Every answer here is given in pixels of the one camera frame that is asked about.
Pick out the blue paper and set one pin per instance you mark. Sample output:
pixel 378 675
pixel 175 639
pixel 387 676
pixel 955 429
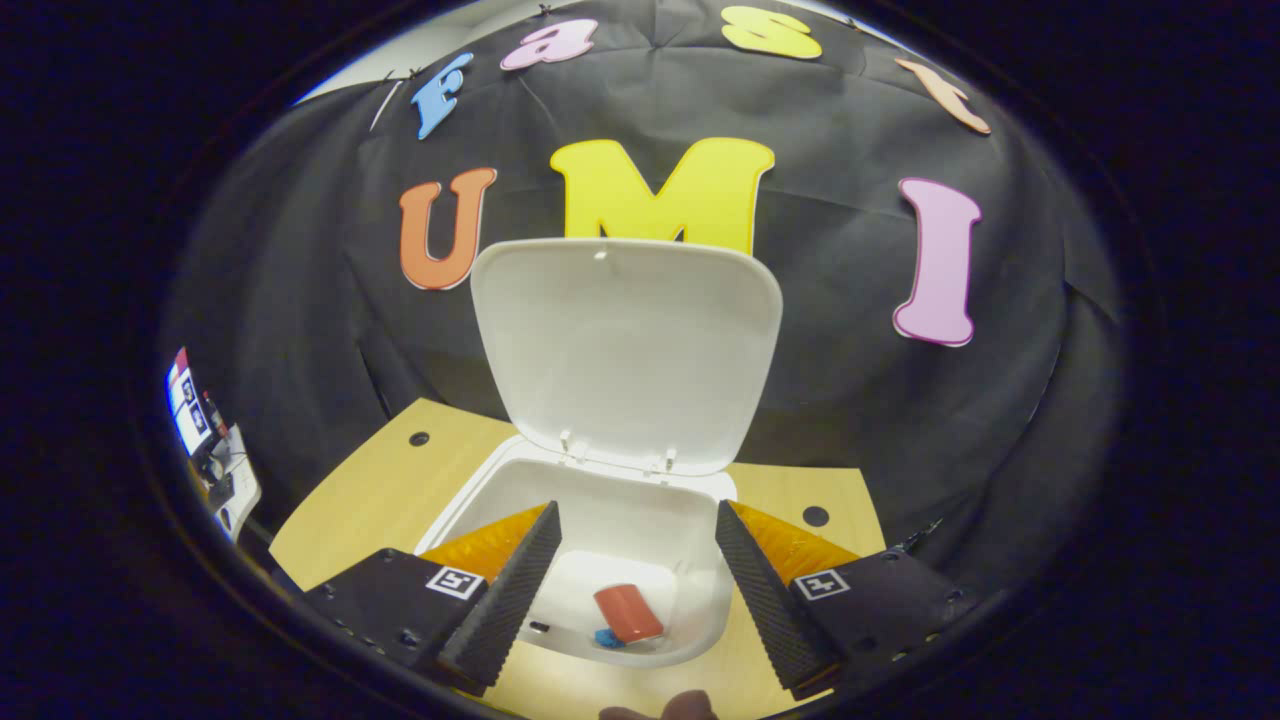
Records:
pixel 607 638

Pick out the red pop can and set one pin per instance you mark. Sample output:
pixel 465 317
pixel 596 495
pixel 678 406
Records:
pixel 630 612

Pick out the white desktop garbage bin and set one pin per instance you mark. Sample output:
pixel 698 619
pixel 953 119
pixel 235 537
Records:
pixel 630 350

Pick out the wooden desktop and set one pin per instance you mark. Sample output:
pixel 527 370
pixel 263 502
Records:
pixel 380 500

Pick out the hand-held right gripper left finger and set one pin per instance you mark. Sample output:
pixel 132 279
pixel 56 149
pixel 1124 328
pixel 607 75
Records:
pixel 510 610

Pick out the black backdrop cloth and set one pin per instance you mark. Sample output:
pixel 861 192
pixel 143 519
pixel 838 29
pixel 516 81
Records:
pixel 850 300

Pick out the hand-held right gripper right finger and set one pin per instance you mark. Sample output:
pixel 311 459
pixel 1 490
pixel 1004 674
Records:
pixel 765 610

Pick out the lit display screen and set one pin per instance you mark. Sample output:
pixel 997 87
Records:
pixel 188 405

